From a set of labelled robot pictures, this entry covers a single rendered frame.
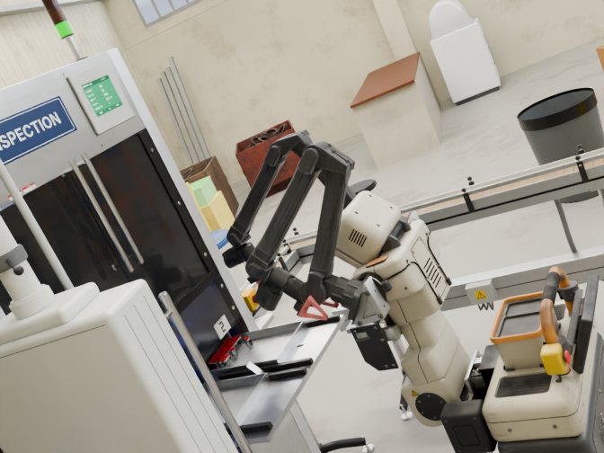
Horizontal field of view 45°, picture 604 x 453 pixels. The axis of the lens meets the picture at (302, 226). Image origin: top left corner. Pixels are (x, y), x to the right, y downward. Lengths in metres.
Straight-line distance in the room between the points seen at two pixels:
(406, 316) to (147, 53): 9.70
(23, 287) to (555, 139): 4.06
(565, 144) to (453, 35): 4.83
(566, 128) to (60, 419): 4.06
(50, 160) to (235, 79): 8.92
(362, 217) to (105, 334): 0.83
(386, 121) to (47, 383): 6.83
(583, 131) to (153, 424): 4.06
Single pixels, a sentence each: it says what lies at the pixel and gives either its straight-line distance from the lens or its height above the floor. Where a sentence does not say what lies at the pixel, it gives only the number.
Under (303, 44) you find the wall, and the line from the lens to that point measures 10.89.
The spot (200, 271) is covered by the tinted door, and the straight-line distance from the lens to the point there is 2.76.
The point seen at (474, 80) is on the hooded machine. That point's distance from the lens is 9.91.
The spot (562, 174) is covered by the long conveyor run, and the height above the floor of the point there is 0.93.
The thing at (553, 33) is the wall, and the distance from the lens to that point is 10.83.
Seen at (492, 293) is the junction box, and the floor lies 0.50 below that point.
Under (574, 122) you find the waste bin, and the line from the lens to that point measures 5.19.
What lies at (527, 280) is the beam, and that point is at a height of 0.50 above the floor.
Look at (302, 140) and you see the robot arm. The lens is 2.38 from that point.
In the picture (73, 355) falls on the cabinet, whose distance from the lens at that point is 1.70.
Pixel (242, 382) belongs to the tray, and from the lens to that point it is 2.59.
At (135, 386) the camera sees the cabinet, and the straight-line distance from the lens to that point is 1.66.
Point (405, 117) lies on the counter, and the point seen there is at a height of 0.45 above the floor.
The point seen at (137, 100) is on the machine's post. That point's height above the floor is 1.90.
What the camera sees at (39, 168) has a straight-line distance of 2.33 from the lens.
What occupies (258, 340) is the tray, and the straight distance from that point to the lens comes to 2.88.
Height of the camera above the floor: 1.94
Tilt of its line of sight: 15 degrees down
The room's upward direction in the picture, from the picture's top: 25 degrees counter-clockwise
